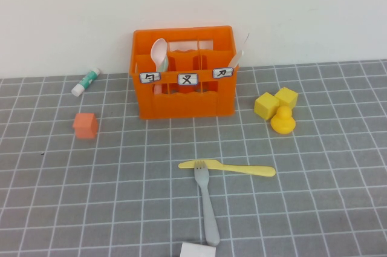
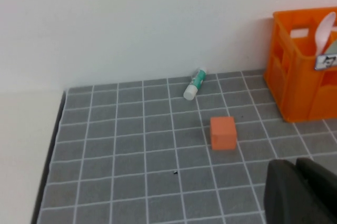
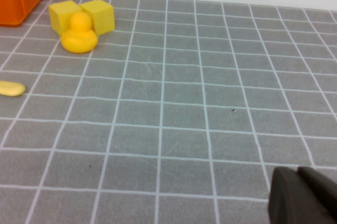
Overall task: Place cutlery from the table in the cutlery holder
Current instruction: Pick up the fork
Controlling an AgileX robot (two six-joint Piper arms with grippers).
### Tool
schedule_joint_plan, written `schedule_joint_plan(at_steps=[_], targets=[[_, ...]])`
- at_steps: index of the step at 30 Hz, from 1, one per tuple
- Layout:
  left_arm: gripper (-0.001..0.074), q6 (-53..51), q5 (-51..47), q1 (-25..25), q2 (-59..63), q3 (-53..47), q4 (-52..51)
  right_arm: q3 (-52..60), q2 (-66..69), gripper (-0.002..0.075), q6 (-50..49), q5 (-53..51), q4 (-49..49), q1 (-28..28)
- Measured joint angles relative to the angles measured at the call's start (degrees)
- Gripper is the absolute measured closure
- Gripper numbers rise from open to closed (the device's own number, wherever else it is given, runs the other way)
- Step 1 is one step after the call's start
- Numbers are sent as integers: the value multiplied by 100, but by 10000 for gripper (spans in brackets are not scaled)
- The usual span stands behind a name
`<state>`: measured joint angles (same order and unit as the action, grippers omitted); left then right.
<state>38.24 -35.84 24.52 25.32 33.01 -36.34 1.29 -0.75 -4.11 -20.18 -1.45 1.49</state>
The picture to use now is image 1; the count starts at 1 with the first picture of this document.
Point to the yellow foam cube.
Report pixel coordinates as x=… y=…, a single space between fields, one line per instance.
x=265 y=106
x=287 y=96

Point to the mint green plastic spoon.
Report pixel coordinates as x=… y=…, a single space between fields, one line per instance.
x=164 y=65

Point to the white and green glue stick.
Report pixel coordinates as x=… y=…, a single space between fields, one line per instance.
x=84 y=83

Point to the white paper label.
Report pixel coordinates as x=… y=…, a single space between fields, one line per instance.
x=187 y=79
x=222 y=72
x=149 y=77

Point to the grey grid pattern mat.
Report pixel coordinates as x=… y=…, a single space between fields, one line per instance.
x=302 y=193

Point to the grey plastic fork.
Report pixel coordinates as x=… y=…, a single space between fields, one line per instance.
x=208 y=214

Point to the orange plastic cutlery holder crate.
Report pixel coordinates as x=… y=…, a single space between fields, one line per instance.
x=187 y=106

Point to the yellow plastic knife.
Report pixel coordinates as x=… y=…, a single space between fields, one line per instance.
x=248 y=170

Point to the white paper sheet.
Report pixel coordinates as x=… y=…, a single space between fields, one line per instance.
x=196 y=251

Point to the white plastic knife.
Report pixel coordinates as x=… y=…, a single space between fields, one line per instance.
x=236 y=60

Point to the orange foam cube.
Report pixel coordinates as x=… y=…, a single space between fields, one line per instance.
x=84 y=128

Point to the yellow rubber duck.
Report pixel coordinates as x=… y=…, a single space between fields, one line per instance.
x=282 y=124

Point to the white plastic spoon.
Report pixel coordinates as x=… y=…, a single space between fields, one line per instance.
x=158 y=53

